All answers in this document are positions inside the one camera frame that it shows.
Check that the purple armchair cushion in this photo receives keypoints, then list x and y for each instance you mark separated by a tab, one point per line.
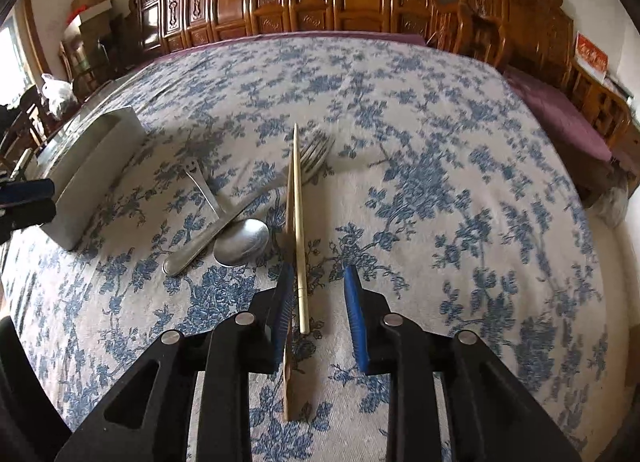
555	112

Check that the metal fork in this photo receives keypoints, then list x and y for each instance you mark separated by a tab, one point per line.
200	247

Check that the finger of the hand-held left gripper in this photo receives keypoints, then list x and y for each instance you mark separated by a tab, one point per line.
30	216
30	191

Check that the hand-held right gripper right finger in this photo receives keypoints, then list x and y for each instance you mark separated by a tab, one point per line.
357	317

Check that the light wooden chopstick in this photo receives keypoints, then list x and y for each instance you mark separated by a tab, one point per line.
299	222

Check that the grey rectangular tray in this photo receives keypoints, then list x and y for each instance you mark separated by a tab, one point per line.
95	177

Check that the carved wooden armchair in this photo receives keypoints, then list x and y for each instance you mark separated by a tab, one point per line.
520	7

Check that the white lidded box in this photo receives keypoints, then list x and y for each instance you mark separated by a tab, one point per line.
92	12

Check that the wooden chair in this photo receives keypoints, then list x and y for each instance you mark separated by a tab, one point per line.
22	127

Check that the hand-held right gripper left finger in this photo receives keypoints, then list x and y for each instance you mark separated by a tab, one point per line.
282	312

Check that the metal spoon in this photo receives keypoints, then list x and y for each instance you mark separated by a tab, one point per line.
242	242

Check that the blue floral tablecloth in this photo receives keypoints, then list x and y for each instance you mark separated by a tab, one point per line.
425	142

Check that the red desk calendar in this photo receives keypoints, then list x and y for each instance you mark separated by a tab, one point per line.
592	53

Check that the clear plastic bag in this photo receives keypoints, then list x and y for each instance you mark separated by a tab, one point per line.
60	91

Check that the white fluffy bag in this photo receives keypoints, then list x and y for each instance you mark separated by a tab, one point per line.
612	202

